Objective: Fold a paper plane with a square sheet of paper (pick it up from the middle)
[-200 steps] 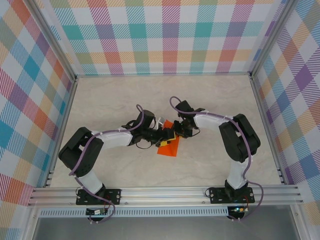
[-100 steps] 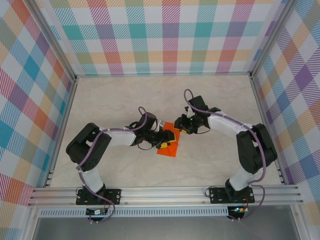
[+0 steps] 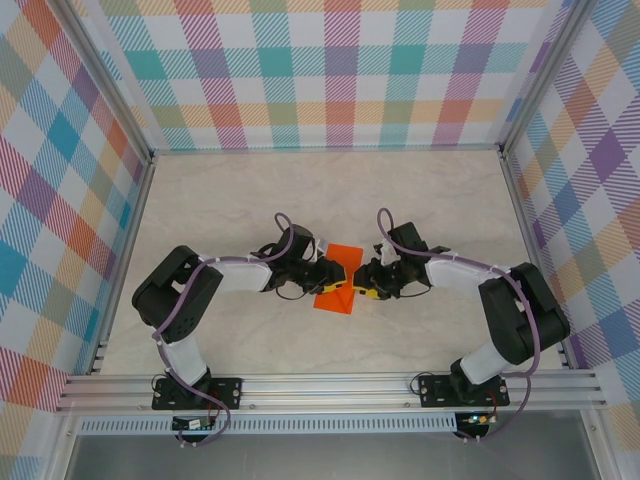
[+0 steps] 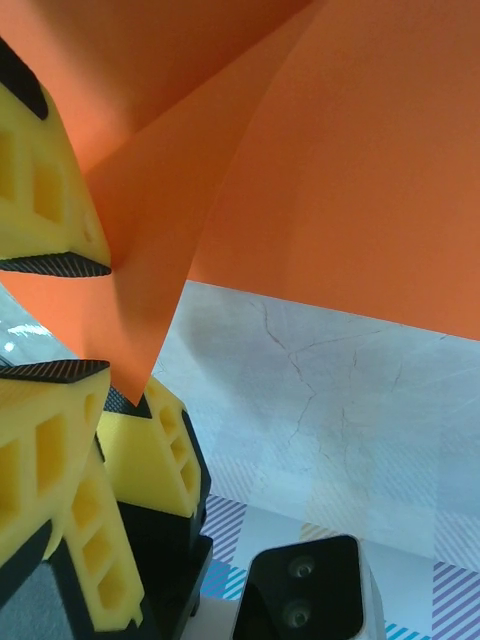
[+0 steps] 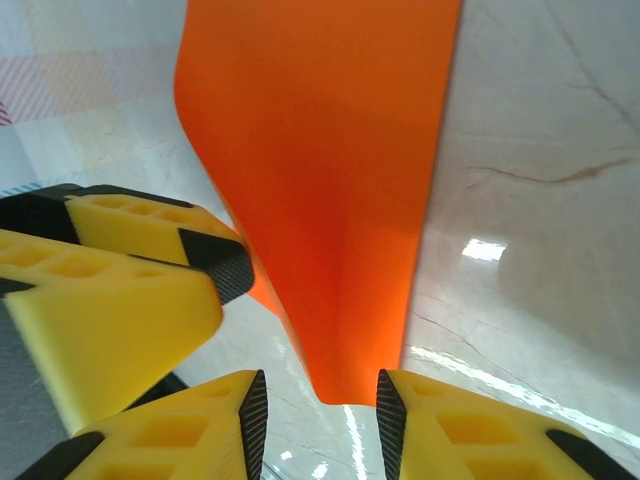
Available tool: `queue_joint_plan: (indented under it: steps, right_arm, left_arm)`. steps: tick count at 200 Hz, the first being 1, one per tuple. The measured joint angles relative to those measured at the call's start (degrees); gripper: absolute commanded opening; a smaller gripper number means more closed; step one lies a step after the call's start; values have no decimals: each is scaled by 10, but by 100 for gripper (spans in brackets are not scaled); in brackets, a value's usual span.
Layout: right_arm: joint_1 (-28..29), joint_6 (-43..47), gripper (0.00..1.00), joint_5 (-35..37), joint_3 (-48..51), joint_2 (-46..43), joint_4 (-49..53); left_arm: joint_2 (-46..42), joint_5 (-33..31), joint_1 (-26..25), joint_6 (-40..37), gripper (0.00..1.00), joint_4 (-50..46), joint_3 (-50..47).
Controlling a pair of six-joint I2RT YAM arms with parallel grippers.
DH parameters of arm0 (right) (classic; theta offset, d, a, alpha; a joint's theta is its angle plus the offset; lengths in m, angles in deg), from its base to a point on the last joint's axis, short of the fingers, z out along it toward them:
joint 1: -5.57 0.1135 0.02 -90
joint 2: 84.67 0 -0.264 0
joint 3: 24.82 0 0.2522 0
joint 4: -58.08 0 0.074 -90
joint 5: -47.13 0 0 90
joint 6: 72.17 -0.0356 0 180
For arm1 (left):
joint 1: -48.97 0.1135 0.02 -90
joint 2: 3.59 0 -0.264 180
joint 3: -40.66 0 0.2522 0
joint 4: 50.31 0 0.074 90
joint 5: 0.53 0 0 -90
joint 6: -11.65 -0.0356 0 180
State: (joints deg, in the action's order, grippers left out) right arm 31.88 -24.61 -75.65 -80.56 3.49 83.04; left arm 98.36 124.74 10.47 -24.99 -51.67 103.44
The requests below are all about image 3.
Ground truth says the thin black right gripper cable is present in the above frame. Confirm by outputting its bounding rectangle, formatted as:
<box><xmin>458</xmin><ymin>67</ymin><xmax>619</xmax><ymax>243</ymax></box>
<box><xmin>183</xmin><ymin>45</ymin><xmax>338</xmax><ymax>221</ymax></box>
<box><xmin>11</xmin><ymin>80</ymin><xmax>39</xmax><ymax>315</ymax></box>
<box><xmin>394</xmin><ymin>282</ymin><xmax>433</xmax><ymax>301</ymax></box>

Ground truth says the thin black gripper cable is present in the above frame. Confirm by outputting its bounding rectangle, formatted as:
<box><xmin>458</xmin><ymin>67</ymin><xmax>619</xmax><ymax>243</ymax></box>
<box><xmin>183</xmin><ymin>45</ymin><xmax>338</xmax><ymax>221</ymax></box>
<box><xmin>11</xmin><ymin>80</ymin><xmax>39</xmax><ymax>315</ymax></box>
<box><xmin>274</xmin><ymin>284</ymin><xmax>312</xmax><ymax>303</ymax></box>
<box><xmin>394</xmin><ymin>282</ymin><xmax>433</xmax><ymax>301</ymax></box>

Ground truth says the thin black left gripper cable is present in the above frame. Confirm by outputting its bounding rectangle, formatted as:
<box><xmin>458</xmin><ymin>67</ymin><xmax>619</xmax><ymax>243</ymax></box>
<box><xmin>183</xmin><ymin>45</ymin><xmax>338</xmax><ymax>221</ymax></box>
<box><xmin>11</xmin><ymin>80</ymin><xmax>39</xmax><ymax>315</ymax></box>
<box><xmin>274</xmin><ymin>284</ymin><xmax>312</xmax><ymax>303</ymax></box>

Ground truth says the white right camera bracket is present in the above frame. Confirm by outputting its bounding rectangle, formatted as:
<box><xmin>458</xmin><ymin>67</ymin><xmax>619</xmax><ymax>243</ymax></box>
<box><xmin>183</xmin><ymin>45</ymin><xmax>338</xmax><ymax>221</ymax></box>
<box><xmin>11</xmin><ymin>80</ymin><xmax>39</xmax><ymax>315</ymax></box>
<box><xmin>371</xmin><ymin>241</ymin><xmax>400</xmax><ymax>267</ymax></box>

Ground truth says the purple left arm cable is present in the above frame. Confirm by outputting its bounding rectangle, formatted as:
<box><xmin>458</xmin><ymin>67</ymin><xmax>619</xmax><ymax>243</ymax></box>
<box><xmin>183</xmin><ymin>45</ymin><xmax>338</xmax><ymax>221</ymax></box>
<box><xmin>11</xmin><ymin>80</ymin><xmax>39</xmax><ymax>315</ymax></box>
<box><xmin>155</xmin><ymin>212</ymin><xmax>301</xmax><ymax>448</ymax></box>

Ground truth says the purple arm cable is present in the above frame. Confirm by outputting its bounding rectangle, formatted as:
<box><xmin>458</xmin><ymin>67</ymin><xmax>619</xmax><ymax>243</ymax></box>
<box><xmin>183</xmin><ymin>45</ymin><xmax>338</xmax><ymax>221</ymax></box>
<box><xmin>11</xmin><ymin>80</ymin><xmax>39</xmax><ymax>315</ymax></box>
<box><xmin>155</xmin><ymin>212</ymin><xmax>301</xmax><ymax>448</ymax></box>
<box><xmin>376</xmin><ymin>207</ymin><xmax>544</xmax><ymax>444</ymax></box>

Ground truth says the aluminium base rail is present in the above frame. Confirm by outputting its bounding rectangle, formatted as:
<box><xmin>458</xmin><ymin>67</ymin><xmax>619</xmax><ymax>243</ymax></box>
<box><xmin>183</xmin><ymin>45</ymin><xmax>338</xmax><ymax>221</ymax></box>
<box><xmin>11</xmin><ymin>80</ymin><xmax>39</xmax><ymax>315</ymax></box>
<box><xmin>55</xmin><ymin>369</ymin><xmax>609</xmax><ymax>414</ymax></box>

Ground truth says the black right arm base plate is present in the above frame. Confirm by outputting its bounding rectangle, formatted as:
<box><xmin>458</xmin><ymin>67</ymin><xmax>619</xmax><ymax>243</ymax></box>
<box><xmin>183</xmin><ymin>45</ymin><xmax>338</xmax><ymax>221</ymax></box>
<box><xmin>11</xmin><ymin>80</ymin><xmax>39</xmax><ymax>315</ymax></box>
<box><xmin>418</xmin><ymin>373</ymin><xmax>510</xmax><ymax>409</ymax></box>

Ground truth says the aluminium side rail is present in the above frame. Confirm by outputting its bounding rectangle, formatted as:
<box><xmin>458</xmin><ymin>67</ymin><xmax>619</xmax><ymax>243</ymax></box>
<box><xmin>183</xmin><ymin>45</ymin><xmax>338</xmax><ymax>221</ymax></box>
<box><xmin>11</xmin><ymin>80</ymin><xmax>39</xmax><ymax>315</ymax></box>
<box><xmin>499</xmin><ymin>153</ymin><xmax>571</xmax><ymax>370</ymax></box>
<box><xmin>88</xmin><ymin>154</ymin><xmax>156</xmax><ymax>375</ymax></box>

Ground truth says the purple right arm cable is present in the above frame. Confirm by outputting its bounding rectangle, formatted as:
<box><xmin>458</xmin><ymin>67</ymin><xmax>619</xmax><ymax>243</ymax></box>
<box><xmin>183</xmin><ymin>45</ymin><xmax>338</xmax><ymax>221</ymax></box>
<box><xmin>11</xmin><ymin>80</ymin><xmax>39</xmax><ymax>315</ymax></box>
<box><xmin>376</xmin><ymin>207</ymin><xmax>544</xmax><ymax>444</ymax></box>

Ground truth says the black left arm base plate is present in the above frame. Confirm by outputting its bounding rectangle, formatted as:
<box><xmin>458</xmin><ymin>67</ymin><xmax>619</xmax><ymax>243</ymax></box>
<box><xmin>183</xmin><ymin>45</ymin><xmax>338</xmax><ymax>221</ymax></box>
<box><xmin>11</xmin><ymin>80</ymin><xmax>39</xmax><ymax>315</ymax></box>
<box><xmin>151</xmin><ymin>377</ymin><xmax>244</xmax><ymax>411</ymax></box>

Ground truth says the perforated metal cable tray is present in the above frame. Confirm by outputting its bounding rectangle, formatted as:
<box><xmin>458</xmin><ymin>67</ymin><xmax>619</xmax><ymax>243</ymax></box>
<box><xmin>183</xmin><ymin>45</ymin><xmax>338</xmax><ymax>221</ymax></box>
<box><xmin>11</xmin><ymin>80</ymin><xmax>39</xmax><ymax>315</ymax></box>
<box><xmin>78</xmin><ymin>412</ymin><xmax>459</xmax><ymax>435</ymax></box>

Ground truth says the aluminium frame post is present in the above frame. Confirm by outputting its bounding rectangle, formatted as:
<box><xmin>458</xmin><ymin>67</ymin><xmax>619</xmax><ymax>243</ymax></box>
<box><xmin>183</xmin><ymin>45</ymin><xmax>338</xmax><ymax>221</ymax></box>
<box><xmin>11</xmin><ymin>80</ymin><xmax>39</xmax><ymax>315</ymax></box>
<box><xmin>498</xmin><ymin>0</ymin><xmax>597</xmax><ymax>160</ymax></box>
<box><xmin>52</xmin><ymin>0</ymin><xmax>156</xmax><ymax>162</ymax></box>

